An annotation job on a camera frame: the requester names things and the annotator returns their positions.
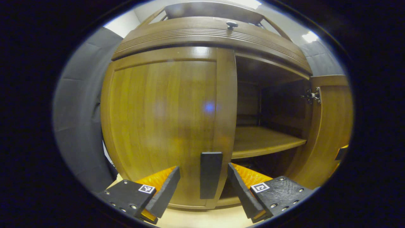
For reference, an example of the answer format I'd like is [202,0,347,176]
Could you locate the large ceiling light panel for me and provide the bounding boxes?
[234,0,262,9]

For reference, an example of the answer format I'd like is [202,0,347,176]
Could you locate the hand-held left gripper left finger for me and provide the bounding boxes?
[97,166,181,225]

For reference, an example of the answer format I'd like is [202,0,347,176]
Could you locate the wooden cabinet drawer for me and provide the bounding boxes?
[111,16,313,76]

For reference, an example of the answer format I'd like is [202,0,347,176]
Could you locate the wooden double-door shoe cabinet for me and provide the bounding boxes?
[101,2,353,210]

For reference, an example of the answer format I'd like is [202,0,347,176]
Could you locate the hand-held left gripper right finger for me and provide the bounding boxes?
[228,163,315,223]

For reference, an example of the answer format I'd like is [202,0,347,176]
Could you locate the small ceiling light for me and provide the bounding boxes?
[302,31,320,43]

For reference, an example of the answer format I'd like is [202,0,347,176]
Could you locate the metal door hinge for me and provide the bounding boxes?
[301,87,321,105]

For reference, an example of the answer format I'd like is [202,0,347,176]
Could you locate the black door handle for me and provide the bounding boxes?
[200,152,223,199]

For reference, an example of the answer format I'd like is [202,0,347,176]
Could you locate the wooden shoe cabinet door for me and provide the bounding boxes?
[286,75,353,189]
[101,47,238,209]

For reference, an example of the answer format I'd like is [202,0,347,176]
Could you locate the wooden cabinet shelf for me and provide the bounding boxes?
[232,127,307,159]

